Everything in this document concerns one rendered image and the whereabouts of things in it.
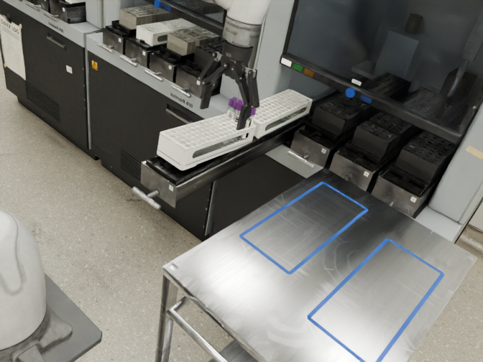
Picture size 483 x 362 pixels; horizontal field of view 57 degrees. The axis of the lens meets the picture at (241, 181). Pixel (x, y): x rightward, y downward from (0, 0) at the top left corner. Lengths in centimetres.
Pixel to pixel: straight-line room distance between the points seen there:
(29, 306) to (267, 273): 44
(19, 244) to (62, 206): 153
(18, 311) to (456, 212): 115
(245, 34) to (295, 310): 65
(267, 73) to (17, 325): 111
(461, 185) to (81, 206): 167
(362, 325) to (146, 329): 107
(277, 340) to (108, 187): 172
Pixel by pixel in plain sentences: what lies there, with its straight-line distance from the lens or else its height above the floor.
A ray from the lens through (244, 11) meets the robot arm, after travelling 111.
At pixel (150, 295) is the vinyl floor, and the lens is 191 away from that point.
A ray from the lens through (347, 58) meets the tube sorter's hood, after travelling 140.
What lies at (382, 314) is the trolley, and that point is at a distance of 96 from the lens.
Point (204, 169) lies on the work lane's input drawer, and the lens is 119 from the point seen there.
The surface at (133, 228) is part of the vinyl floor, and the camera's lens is 217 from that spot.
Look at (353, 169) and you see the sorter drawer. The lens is 140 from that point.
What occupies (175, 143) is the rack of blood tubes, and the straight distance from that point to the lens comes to 112.
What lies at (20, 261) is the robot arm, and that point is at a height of 93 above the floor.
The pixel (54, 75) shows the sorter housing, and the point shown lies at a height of 42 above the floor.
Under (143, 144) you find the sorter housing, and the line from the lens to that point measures 207.
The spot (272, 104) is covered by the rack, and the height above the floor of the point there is 87.
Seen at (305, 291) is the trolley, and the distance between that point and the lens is 92.
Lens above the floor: 149
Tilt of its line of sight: 36 degrees down
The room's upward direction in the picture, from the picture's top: 12 degrees clockwise
